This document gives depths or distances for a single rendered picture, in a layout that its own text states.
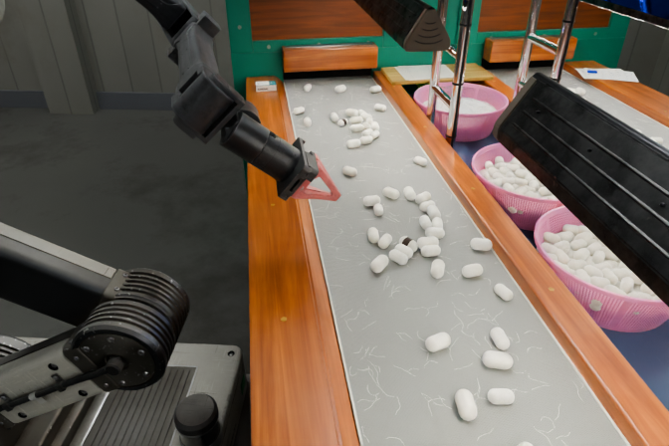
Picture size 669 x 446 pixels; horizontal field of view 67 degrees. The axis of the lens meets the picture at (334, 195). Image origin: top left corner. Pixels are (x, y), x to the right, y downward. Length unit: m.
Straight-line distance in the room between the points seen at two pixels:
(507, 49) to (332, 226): 1.06
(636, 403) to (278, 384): 0.42
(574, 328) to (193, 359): 0.70
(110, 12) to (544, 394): 3.31
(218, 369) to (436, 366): 0.50
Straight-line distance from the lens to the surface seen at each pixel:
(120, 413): 1.05
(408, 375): 0.69
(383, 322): 0.75
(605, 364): 0.75
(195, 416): 0.91
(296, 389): 0.64
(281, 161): 0.73
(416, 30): 0.89
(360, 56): 1.64
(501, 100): 1.56
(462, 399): 0.66
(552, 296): 0.82
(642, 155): 0.44
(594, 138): 0.48
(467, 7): 1.16
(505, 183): 1.14
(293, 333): 0.70
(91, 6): 3.65
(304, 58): 1.62
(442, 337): 0.72
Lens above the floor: 1.27
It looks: 31 degrees down
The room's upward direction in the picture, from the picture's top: straight up
